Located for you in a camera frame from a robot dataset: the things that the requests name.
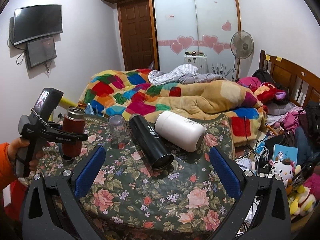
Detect wooden bed headboard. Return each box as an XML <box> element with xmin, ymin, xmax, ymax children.
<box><xmin>259</xmin><ymin>50</ymin><xmax>320</xmax><ymax>107</ymax></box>

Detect white thermos bottle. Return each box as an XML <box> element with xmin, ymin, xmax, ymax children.
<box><xmin>155</xmin><ymin>111</ymin><xmax>206</xmax><ymax>152</ymax></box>

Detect black thermos bottle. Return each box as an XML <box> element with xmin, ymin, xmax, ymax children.
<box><xmin>129</xmin><ymin>114</ymin><xmax>174</xmax><ymax>171</ymax></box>

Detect left hand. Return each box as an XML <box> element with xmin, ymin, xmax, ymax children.
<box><xmin>7</xmin><ymin>138</ymin><xmax>43</xmax><ymax>171</ymax></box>

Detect red plush toy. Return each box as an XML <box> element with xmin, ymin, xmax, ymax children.
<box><xmin>251</xmin><ymin>82</ymin><xmax>287</xmax><ymax>105</ymax></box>

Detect standing electric fan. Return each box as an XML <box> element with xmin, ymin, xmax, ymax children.
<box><xmin>230</xmin><ymin>30</ymin><xmax>254</xmax><ymax>80</ymax></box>

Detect grey white crumpled sheet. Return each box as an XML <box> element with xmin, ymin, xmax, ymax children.
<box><xmin>148</xmin><ymin>64</ymin><xmax>227</xmax><ymax>86</ymax></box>

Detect brown wooden door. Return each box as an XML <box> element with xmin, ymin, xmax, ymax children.
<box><xmin>118</xmin><ymin>0</ymin><xmax>154</xmax><ymax>70</ymax></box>

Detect floral tablecloth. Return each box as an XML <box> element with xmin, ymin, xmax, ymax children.
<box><xmin>37</xmin><ymin>115</ymin><xmax>234</xmax><ymax>239</ymax></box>

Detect small wall monitor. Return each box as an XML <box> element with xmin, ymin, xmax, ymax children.
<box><xmin>25</xmin><ymin>36</ymin><xmax>57</xmax><ymax>70</ymax></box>

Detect orange sleeve forearm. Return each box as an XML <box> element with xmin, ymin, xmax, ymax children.
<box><xmin>0</xmin><ymin>142</ymin><xmax>17</xmax><ymax>190</ymax></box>

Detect clear glass cup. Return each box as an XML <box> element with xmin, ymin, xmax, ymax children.
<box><xmin>108</xmin><ymin>114</ymin><xmax>130</xmax><ymax>148</ymax></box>

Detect white sliding wardrobe doors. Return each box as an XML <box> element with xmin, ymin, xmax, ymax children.
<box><xmin>152</xmin><ymin>0</ymin><xmax>240</xmax><ymax>80</ymax></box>

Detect yellow padded rail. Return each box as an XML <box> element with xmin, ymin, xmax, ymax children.
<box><xmin>59</xmin><ymin>97</ymin><xmax>78</xmax><ymax>109</ymax></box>

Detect blue booklet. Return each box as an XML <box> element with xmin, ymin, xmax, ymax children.
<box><xmin>272</xmin><ymin>144</ymin><xmax>298</xmax><ymax>165</ymax></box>

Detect yellow plush toy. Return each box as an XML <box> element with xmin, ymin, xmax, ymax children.
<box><xmin>288</xmin><ymin>185</ymin><xmax>317</xmax><ymax>219</ymax></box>

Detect large wall television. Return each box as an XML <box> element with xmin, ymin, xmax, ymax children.
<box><xmin>12</xmin><ymin>4</ymin><xmax>63</xmax><ymax>46</ymax></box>

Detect red steel thermos cup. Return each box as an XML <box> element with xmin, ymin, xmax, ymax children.
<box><xmin>62</xmin><ymin>107</ymin><xmax>85</xmax><ymax>159</ymax></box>

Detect colourful patchwork blanket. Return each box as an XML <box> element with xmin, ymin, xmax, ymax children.
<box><xmin>78</xmin><ymin>69</ymin><xmax>267</xmax><ymax>146</ymax></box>

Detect hello kitty plush toy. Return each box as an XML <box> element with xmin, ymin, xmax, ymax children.
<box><xmin>269</xmin><ymin>158</ymin><xmax>302</xmax><ymax>187</ymax></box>

